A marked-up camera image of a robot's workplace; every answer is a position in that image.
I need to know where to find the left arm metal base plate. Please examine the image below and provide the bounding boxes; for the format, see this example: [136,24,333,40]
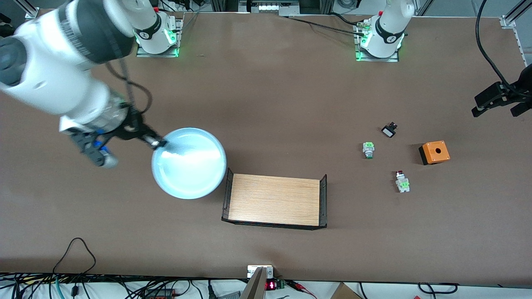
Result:
[354,21,400,63]

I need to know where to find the light blue plate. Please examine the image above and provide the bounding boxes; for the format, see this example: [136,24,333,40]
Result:
[151,127,227,200]

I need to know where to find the black floor cable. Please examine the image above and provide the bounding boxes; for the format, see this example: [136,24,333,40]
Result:
[418,282,458,294]

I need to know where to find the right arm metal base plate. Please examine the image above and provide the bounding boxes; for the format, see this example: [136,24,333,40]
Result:
[136,19,183,58]

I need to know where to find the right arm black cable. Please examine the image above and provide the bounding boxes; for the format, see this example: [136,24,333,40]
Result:
[106,58,153,115]

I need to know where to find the wooden tray black mesh sides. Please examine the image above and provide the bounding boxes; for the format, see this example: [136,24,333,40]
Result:
[221,167,328,230]

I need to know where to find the red push button switch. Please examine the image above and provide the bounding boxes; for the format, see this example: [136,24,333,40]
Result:
[395,170,411,194]

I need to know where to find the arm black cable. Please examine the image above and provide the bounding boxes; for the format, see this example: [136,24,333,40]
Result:
[106,58,153,115]
[476,0,520,90]

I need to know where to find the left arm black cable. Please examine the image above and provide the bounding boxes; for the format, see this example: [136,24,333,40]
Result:
[476,0,520,90]

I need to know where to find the grey control box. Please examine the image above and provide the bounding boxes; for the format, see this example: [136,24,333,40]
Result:
[239,0,300,14]

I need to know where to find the looped thin black cable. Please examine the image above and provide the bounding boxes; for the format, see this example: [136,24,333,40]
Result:
[52,238,97,277]

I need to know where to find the red probe leads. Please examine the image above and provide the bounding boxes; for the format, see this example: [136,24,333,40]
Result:
[287,279,318,299]

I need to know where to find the aluminium frame profile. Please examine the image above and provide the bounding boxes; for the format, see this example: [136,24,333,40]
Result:
[501,0,532,29]
[19,0,39,20]

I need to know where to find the black orange power strip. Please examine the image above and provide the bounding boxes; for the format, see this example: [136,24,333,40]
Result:
[143,288,177,299]

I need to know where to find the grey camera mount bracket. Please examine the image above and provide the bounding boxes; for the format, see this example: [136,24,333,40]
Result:
[240,265,275,299]

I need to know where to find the orange button enclosure box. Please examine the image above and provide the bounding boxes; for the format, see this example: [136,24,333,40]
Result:
[419,140,451,166]

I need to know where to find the black cable on table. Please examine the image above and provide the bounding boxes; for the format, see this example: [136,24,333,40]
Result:
[287,16,366,36]

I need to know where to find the brown cardboard piece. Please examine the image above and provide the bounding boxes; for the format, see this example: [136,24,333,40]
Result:
[330,282,362,299]

